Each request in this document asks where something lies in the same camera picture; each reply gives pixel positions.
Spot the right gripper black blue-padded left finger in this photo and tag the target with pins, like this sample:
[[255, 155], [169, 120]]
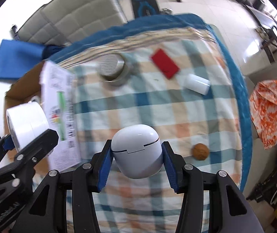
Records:
[[46, 211]]

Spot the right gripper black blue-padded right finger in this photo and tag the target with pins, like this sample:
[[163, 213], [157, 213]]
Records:
[[206, 194]]

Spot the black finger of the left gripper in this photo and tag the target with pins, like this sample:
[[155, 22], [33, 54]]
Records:
[[28, 157]]

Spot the white round jar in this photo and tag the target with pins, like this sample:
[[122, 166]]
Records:
[[26, 122]]

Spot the brown walnut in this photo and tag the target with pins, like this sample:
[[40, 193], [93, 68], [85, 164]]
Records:
[[200, 151]]

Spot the white earbuds case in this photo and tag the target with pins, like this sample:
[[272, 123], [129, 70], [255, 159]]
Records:
[[137, 151]]

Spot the silver round speaker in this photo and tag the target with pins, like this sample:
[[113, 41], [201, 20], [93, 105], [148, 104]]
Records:
[[113, 69]]

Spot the small white cylinder container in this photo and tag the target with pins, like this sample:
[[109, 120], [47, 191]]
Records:
[[197, 84]]

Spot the red rectangular box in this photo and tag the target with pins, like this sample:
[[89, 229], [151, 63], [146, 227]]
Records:
[[165, 64]]

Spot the open cardboard box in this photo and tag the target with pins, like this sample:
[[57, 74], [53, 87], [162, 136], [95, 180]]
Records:
[[52, 87]]

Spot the blue folded mat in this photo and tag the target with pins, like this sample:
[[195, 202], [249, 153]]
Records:
[[18, 57]]

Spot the orange white patterned cloth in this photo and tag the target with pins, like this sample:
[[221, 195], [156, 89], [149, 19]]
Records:
[[263, 110]]

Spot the grey quilted cushion left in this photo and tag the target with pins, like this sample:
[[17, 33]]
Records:
[[37, 29]]

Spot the grey quilted cushion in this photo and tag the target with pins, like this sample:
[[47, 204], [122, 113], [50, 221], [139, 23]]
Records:
[[78, 19], [37, 29]]

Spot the plaid checkered blanket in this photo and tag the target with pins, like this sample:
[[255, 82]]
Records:
[[220, 119]]

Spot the grey quilted cushion right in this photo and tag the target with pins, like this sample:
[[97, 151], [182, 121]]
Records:
[[78, 19]]

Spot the dark wooden chair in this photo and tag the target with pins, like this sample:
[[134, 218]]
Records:
[[268, 34]]

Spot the black blue sit-up bench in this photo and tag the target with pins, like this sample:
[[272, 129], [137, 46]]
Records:
[[143, 8]]

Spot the treadmill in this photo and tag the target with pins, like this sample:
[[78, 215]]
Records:
[[262, 18]]

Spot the chrome dumbbell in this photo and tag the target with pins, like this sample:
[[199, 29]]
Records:
[[166, 11]]

